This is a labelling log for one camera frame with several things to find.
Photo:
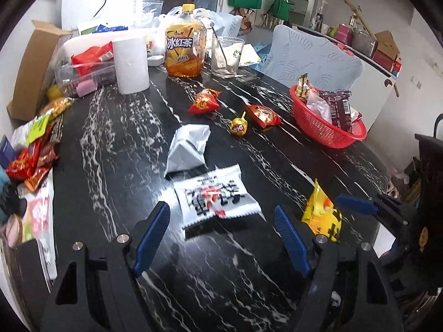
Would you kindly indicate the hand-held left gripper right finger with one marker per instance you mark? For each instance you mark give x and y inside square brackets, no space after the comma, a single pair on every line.
[290,242]

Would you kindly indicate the tall glass bottle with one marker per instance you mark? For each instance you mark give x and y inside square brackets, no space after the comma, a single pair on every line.
[324,1]

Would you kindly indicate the open cardboard box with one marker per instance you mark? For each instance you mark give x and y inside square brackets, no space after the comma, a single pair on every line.
[388,41]

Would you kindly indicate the yellow snack packet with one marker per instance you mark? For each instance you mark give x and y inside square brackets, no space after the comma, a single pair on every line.
[320,214]

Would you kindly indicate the grey container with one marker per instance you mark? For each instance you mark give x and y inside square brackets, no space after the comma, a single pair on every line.
[364,43]

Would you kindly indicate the yellow white packet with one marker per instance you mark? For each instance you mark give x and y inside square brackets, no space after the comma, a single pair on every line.
[250,55]

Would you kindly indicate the clear zip bag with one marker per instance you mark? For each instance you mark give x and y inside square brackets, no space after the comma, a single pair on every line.
[148,12]

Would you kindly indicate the wall switch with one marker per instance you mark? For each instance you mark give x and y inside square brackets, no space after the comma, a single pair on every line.
[417,83]

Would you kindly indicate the plastic covered chair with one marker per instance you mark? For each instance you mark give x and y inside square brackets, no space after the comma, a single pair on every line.
[233,25]

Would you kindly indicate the clear plastic container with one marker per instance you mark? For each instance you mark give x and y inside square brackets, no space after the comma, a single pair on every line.
[69,79]

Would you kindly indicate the red plastic basket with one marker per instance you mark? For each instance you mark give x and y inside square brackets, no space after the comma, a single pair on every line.
[322,129]

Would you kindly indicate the white paper towel roll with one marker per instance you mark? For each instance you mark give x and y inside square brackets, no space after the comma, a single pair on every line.
[130,65]

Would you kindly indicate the puffy red snack packet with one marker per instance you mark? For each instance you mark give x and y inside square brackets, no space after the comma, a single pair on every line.
[204,102]

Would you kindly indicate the printed tote bag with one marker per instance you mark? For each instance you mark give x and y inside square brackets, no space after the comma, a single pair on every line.
[246,20]

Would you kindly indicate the white foam tray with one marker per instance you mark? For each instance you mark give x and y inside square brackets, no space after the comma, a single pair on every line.
[86,41]

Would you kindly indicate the pink box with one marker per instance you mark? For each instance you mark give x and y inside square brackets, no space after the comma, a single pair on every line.
[344,34]

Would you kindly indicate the brown chocolate packet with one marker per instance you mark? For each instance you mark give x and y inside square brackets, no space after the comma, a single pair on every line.
[339,110]

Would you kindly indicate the chair with blue cover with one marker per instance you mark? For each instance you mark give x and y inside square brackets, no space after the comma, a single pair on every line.
[311,57]

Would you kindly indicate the iced tea bottle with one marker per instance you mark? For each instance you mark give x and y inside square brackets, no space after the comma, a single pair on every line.
[183,45]

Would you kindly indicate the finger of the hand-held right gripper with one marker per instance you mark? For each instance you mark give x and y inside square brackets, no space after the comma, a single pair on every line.
[356,204]

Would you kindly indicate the blue white tissue pack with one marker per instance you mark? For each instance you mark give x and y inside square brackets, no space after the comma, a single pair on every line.
[110,29]

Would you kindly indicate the silver foil packet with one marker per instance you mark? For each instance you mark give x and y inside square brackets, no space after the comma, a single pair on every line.
[188,148]

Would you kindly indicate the metal straw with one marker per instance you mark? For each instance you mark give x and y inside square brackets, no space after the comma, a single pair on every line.
[218,46]

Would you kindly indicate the red box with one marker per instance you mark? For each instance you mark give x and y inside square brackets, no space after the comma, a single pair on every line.
[384,61]

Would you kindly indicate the yellow lemon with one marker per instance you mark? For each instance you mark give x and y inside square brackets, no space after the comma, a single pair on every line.
[54,92]

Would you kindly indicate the white plastic bag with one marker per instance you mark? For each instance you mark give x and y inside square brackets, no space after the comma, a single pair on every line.
[171,13]

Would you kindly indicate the blue plush toy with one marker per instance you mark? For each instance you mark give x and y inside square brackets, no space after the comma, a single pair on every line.
[10,197]

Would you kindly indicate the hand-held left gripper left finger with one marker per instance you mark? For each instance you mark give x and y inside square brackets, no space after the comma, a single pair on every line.
[152,237]

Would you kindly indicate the white black-print snack packet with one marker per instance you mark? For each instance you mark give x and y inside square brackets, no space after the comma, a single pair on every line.
[214,197]

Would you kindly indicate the pale translucent snack packet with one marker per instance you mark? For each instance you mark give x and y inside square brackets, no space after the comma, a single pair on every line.
[317,105]

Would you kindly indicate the bamboo stick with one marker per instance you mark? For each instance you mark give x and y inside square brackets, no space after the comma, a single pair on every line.
[360,13]

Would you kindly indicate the small white device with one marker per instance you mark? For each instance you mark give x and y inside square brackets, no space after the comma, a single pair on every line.
[155,60]

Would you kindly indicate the green label white packet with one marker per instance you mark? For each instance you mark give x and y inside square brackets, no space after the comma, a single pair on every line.
[34,129]

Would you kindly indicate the yellow lollipop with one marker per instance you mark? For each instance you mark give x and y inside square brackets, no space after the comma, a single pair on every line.
[238,127]

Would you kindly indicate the green white carton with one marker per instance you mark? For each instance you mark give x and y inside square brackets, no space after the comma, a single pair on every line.
[88,28]

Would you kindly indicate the pink block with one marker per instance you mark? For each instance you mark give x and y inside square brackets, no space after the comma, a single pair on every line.
[86,89]

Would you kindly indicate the brown cardboard box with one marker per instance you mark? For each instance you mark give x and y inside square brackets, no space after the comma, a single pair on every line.
[31,69]

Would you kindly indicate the large pink white packet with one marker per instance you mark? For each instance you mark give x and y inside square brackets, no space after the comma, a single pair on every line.
[38,221]

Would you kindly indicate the blue plastic bag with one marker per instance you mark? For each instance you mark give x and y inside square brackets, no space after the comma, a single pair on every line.
[261,49]

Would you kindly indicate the red plastic packet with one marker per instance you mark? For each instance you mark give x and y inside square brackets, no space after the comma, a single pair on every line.
[91,58]

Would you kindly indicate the clear drinking glass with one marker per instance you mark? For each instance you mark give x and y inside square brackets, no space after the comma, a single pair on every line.
[226,60]

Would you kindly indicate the white refrigerator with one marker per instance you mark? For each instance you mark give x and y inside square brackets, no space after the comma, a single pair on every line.
[83,5]

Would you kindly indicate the gold foil candy packet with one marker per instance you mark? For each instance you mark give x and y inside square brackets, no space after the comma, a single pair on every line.
[303,84]

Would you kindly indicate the golden snack packet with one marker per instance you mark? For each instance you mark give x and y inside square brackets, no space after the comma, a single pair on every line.
[57,106]

